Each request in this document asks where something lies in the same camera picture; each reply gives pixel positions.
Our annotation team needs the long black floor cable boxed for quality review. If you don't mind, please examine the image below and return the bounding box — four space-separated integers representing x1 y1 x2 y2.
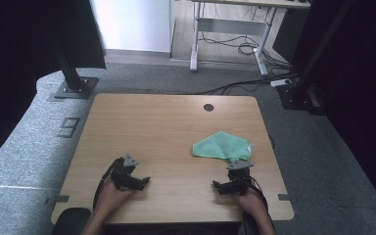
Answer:
194 72 300 96

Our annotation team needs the black computer case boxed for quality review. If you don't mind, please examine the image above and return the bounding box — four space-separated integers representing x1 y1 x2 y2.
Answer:
271 8 305 64

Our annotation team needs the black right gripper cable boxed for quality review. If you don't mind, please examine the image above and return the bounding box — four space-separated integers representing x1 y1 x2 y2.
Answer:
241 175 270 214

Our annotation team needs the white power strip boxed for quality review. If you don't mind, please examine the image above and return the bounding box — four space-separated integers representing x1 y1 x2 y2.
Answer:
269 77 294 88

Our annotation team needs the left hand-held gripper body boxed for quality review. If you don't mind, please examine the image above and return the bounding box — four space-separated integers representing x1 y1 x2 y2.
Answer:
110 153 139 190

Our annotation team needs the black cable bundle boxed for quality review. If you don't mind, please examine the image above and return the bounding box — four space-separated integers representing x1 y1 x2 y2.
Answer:
198 30 292 73

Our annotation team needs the person's left hand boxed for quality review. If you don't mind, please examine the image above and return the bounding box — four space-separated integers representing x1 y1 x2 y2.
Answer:
95 175 135 213

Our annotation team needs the white desk frame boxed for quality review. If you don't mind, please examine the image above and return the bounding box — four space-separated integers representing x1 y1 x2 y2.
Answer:
189 0 311 77

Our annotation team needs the green cloth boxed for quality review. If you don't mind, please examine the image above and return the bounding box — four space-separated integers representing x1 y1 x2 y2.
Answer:
192 130 255 164

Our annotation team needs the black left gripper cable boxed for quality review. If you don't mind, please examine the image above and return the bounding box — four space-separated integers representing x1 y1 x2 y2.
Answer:
92 157 125 211

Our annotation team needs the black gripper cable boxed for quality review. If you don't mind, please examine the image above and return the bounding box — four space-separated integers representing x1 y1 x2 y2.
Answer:
241 175 270 214
92 157 125 211

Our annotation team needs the black metal stand, grey base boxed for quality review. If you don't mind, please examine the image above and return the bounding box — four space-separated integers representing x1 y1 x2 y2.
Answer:
50 28 99 100

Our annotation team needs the black curtain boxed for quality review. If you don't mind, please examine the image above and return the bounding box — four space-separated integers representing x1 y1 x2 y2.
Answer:
0 0 108 172
290 0 376 221

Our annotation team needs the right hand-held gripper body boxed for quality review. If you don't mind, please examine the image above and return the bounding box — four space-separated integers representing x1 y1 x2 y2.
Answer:
225 159 255 196

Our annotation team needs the person's right hand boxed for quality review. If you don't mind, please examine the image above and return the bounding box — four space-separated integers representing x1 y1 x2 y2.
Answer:
232 187 268 217

